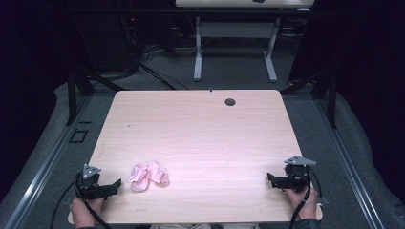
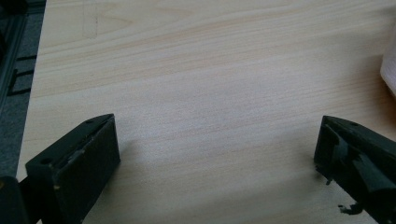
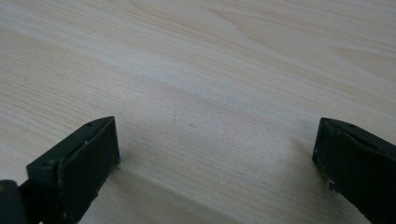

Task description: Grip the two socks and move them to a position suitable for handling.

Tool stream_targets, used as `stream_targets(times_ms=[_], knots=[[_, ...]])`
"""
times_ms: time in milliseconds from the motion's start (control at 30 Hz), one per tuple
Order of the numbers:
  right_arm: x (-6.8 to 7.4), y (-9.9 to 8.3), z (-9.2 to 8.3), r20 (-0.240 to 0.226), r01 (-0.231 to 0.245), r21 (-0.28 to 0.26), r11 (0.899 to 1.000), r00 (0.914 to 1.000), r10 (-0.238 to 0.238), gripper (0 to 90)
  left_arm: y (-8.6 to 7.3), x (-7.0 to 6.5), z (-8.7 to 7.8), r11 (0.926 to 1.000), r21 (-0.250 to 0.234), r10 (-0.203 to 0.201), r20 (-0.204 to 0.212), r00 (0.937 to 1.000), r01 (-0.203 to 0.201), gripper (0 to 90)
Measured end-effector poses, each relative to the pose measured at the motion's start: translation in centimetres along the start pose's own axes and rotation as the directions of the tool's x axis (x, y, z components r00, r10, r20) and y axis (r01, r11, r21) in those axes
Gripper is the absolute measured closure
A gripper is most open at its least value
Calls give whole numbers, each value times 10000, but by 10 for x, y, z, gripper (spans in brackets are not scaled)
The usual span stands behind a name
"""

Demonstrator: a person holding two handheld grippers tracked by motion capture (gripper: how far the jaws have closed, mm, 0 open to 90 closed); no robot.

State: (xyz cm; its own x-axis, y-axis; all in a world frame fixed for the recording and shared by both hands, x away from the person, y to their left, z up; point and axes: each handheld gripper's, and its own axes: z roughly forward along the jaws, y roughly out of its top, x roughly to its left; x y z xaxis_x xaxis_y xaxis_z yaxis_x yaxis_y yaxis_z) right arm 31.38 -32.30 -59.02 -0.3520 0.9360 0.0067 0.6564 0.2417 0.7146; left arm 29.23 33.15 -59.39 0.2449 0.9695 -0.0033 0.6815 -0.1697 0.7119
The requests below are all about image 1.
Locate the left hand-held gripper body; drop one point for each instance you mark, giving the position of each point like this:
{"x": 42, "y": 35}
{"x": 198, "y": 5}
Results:
{"x": 89, "y": 183}

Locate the black square floor bracket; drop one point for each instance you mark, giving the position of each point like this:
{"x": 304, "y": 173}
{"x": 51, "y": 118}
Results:
{"x": 78, "y": 136}

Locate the aluminium floor rail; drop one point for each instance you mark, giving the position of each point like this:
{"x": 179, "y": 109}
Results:
{"x": 347, "y": 165}
{"x": 47, "y": 168}

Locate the person's left hand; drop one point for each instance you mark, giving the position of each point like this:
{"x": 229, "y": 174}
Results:
{"x": 83, "y": 211}

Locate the white desk with metal legs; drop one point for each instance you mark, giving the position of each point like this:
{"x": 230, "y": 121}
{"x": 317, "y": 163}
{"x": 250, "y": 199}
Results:
{"x": 237, "y": 30}

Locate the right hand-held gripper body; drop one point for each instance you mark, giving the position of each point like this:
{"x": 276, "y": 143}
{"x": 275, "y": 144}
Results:
{"x": 297, "y": 176}

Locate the person's right hand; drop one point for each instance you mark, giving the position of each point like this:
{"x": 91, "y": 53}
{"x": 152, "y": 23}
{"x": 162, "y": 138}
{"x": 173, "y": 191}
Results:
{"x": 304, "y": 205}

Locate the black horizontal crossbar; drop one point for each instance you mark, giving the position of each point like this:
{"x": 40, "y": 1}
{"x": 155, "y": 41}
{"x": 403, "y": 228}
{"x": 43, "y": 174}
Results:
{"x": 191, "y": 11}

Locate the black metal frame stand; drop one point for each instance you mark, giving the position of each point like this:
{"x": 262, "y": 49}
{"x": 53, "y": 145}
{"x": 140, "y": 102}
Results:
{"x": 72, "y": 95}
{"x": 331, "y": 98}

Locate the pink sock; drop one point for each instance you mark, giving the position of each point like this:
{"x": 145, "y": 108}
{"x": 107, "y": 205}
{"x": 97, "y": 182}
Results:
{"x": 159, "y": 173}
{"x": 139, "y": 179}

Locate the dark curtain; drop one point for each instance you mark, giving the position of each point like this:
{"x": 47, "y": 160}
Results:
{"x": 366, "y": 63}
{"x": 28, "y": 63}

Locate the dark equipment rack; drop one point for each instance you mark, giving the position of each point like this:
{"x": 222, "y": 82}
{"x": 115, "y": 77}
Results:
{"x": 132, "y": 35}

